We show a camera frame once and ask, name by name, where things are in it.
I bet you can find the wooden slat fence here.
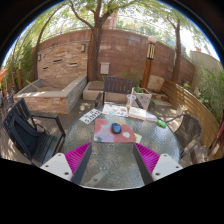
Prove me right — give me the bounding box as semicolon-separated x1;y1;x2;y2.
161;79;221;151

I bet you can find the beige stone slab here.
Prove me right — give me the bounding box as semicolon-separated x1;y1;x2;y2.
147;74;165;93

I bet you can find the thin pale blue booklet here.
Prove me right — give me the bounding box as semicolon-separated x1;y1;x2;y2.
145;112;158;122

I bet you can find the yellow paper sheet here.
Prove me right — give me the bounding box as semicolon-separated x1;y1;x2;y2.
133;132;143;144

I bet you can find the white license plate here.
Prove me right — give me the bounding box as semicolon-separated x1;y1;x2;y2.
79;108;102;125

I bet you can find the colourful sticker sheet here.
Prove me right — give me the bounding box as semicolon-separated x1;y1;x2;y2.
101;102;129;118

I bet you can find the large forked tree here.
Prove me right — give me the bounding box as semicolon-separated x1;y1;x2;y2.
66;0;116;83

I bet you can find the wooden garden lamp post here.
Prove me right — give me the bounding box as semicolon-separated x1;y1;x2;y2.
140;36;157;89

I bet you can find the raised stone garden basin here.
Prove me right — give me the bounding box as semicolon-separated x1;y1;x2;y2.
13;74;88;115

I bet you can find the grey wall utility box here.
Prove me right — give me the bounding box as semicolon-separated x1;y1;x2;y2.
100;62;111;75

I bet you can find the pink patterned mouse pad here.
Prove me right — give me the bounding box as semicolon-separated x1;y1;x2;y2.
93;118;137;144

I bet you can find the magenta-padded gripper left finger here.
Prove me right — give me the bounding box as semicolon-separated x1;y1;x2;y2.
40;142;94;186

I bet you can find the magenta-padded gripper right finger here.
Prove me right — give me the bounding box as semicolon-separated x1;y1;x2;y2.
132;142;184;186

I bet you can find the open white book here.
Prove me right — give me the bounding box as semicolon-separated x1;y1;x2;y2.
128;106;148;121

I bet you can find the dark slatted wooden bench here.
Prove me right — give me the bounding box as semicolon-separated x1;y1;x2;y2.
94;75;136;108

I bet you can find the stone planter box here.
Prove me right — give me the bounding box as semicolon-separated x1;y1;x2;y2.
131;87;153;111

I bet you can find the slim leaning tree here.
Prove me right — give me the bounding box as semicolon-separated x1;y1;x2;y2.
166;14;183;84

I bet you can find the black folding chair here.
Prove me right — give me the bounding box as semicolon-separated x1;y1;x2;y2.
1;97;67;166

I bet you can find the blue computer mouse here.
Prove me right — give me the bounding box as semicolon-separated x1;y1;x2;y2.
110;122;123;135

